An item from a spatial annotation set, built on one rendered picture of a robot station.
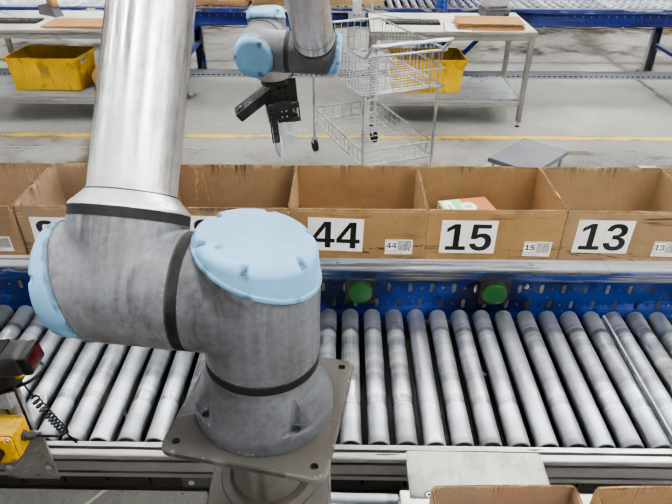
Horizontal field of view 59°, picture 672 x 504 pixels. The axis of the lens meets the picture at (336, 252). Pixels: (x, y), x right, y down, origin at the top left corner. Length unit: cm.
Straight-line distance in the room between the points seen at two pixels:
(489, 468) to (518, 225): 70
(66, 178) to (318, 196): 83
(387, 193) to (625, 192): 78
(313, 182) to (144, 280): 130
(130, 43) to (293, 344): 41
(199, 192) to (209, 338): 135
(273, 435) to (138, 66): 48
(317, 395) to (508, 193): 137
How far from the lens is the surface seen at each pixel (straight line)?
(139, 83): 77
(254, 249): 68
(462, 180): 199
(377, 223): 170
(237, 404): 77
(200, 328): 70
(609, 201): 217
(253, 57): 137
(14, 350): 129
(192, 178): 201
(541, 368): 169
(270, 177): 197
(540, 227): 179
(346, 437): 144
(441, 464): 141
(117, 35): 80
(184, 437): 84
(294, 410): 79
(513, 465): 144
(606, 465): 154
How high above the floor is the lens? 185
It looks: 33 degrees down
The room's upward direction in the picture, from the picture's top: straight up
